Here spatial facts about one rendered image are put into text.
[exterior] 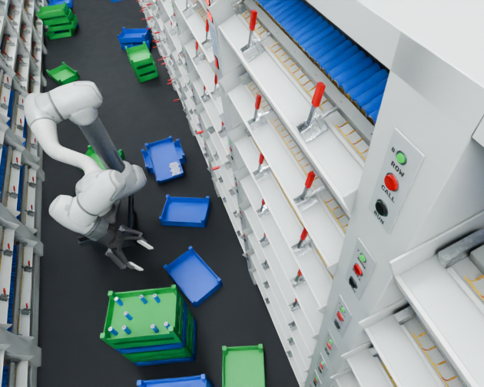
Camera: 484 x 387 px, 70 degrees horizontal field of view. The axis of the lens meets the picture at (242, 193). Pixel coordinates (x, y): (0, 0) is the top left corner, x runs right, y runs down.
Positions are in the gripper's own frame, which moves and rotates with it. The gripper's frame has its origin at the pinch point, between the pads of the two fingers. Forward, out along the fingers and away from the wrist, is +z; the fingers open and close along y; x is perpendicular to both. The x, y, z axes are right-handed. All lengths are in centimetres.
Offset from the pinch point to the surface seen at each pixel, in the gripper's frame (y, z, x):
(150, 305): 14.5, 18.0, -7.6
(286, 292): 5, 23, 60
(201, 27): -63, -45, 52
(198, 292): -8, 56, -26
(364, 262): 23, -29, 112
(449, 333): 31, -29, 122
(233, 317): 0, 69, -6
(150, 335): 26.7, 18.1, 1.7
